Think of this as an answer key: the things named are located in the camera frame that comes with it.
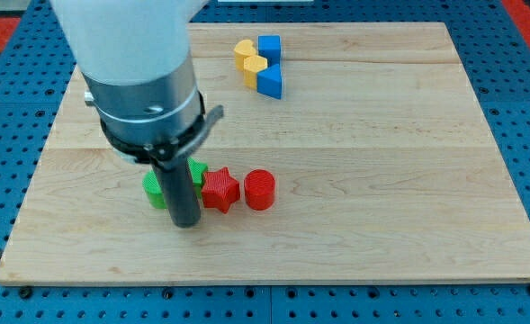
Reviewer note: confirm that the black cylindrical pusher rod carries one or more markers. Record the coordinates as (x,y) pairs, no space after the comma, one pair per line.
(178,192)

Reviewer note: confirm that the red star block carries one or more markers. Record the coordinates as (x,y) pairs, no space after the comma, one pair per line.
(220,190)

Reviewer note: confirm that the red cylinder block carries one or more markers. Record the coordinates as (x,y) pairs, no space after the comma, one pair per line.
(259,188)

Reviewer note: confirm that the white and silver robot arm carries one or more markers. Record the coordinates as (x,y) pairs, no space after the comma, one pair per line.
(135,57)

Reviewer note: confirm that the green star block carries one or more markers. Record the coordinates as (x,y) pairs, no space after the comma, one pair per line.
(197,170)

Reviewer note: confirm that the green cylinder block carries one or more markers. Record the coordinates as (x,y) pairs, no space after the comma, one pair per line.
(153,190)

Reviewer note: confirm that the blue triangle block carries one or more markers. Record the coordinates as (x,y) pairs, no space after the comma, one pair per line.
(270,82)

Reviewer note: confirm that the yellow hexagon block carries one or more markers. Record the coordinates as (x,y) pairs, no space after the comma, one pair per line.
(251,67)

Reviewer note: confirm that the yellow heart block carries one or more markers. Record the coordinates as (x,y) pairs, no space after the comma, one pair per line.
(243,50)

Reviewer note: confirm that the blue cube block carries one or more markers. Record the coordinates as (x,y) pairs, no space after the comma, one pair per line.
(270,48)

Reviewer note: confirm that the wooden board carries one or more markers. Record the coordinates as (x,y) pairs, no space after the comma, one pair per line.
(386,172)

